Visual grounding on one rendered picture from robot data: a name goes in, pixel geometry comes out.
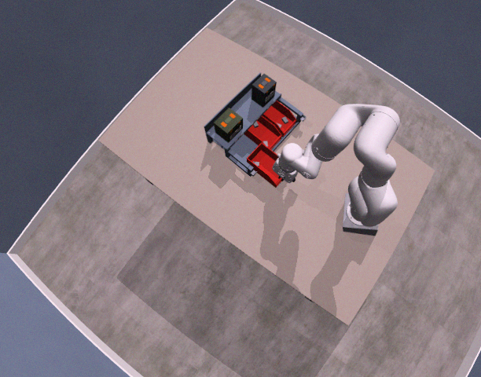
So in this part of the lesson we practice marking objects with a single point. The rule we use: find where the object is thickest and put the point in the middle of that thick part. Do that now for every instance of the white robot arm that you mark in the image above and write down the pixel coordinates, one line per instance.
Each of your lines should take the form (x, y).
(371, 190)

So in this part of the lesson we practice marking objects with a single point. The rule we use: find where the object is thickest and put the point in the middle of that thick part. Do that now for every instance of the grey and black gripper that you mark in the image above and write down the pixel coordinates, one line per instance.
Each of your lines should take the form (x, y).
(288, 177)

